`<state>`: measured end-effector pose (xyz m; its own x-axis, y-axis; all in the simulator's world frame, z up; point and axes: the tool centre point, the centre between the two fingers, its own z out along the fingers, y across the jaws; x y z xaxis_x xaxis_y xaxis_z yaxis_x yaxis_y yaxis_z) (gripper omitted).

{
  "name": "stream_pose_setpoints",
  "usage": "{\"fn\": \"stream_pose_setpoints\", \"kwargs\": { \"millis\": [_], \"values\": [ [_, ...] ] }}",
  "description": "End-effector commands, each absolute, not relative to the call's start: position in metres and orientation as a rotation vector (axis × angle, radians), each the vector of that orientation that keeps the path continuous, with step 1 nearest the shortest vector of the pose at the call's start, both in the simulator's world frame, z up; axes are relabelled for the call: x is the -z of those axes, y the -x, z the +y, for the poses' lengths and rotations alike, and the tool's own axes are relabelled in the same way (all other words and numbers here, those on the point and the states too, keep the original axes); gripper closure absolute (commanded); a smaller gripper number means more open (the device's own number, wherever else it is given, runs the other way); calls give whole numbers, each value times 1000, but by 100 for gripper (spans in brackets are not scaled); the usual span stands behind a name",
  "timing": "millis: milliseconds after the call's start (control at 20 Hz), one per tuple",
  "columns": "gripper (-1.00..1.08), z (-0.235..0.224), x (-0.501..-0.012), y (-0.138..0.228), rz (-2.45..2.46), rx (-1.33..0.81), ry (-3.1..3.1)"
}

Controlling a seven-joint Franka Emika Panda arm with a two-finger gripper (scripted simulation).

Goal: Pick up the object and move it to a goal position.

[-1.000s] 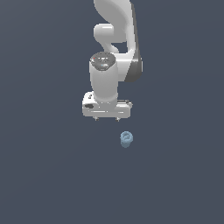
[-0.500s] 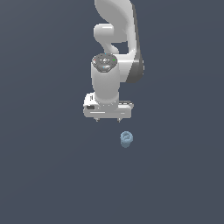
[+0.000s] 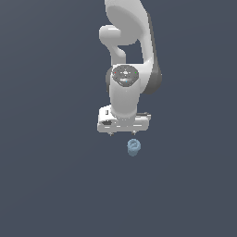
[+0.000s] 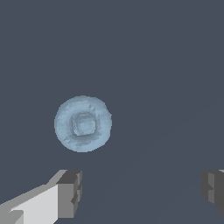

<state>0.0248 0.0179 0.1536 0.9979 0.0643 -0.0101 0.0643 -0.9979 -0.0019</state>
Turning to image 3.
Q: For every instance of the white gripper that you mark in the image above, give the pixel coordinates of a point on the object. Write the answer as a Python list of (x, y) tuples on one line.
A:
[(123, 124)]

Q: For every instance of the small light blue cylinder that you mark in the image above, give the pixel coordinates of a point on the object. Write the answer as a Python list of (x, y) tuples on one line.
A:
[(133, 147)]

